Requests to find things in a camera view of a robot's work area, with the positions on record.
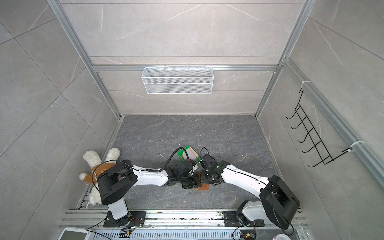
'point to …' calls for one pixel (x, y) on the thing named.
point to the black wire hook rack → (324, 157)
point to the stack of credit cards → (192, 155)
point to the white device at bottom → (74, 233)
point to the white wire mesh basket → (177, 80)
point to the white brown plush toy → (98, 168)
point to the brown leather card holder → (204, 187)
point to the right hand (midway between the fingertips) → (203, 177)
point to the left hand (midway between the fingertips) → (204, 183)
